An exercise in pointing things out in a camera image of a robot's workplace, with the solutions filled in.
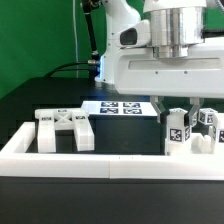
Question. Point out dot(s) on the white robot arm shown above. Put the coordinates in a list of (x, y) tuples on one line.
[(121, 16)]

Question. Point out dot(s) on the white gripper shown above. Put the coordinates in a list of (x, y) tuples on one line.
[(169, 57)]

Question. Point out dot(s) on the white chair seat part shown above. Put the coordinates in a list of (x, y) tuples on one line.
[(196, 144)]

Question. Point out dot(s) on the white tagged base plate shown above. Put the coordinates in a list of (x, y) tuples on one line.
[(119, 108)]

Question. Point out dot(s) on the right white tagged cube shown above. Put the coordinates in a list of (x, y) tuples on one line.
[(206, 116)]

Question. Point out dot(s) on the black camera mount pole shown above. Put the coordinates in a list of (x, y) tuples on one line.
[(88, 6)]

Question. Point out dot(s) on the white chair back part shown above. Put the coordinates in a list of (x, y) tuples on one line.
[(63, 119)]

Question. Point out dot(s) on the white U-shaped fence frame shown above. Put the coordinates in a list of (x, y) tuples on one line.
[(16, 161)]

